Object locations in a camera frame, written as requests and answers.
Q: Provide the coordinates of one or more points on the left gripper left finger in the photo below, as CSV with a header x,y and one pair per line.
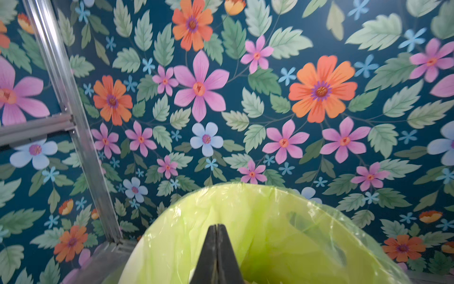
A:
x,y
206,271

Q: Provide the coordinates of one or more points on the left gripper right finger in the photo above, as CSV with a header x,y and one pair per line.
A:
x,y
227,268

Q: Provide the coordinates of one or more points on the yellow-green bin liner bag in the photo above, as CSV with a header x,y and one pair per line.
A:
x,y
277,236

